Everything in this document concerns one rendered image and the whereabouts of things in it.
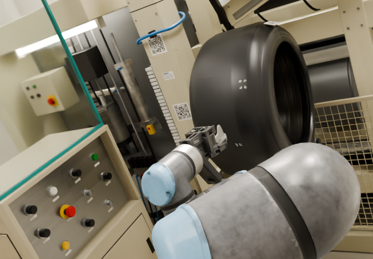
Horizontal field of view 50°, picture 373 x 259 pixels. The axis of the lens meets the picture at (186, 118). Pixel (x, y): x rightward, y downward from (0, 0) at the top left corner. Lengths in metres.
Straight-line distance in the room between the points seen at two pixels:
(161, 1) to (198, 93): 0.40
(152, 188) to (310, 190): 0.59
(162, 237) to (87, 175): 1.28
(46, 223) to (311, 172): 1.24
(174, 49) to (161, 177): 0.73
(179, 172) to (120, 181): 0.86
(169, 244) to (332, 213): 0.16
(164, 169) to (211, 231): 0.55
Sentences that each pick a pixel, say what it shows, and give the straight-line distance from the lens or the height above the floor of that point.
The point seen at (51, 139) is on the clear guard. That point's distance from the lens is 1.55.
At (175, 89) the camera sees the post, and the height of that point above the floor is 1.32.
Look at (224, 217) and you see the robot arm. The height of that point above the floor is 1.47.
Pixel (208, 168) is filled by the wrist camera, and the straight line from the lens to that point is 1.11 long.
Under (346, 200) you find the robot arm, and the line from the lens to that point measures 0.44.
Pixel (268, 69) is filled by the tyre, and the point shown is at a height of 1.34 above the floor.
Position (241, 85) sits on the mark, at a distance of 1.27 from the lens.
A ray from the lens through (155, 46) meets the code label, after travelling 1.57.
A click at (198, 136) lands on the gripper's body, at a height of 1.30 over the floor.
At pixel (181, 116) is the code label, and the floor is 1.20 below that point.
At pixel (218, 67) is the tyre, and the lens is 1.34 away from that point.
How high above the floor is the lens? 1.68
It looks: 18 degrees down
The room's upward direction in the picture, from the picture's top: 21 degrees counter-clockwise
